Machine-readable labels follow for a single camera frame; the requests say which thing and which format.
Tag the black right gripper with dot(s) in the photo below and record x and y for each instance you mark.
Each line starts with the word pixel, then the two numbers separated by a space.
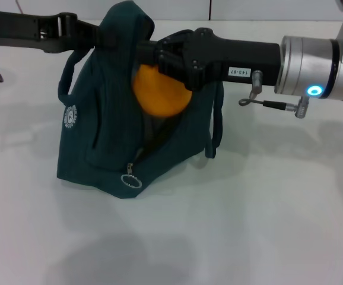
pixel 242 59

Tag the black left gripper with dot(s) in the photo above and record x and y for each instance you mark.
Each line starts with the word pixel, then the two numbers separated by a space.
pixel 20 29

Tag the orange pear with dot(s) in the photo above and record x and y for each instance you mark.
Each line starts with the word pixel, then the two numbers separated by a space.
pixel 162 95

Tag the teal insulated lunch bag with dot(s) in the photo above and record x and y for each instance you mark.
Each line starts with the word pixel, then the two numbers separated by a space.
pixel 109 118

